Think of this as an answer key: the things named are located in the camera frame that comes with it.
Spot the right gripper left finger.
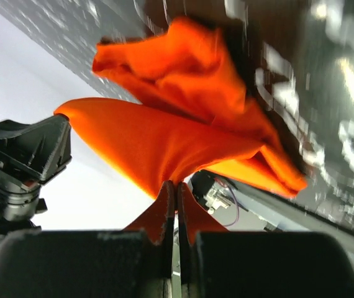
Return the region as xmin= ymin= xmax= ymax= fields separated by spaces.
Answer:
xmin=0 ymin=181 xmax=175 ymax=297

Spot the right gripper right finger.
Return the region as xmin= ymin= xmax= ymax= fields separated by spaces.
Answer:
xmin=176 ymin=183 xmax=354 ymax=297

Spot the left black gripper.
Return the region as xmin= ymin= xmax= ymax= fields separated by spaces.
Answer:
xmin=0 ymin=115 xmax=72 ymax=238

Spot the orange t shirt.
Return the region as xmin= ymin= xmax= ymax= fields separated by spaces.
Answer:
xmin=55 ymin=17 xmax=307 ymax=198

